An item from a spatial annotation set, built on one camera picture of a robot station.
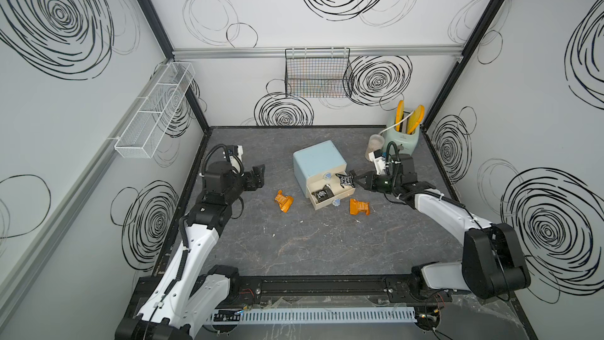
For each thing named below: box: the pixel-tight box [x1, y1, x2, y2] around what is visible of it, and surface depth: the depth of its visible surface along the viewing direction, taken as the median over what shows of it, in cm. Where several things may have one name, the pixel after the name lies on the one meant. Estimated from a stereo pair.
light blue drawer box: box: [293, 140, 356, 211], surface depth 90 cm
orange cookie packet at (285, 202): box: [274, 189, 295, 214], surface depth 95 cm
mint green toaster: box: [382, 124, 420, 156], surface depth 98 cm
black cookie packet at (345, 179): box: [335, 173, 356, 189], surface depth 87 cm
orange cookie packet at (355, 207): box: [349, 198, 371, 216], surface depth 93 cm
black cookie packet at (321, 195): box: [311, 184, 336, 203], surface depth 91 cm
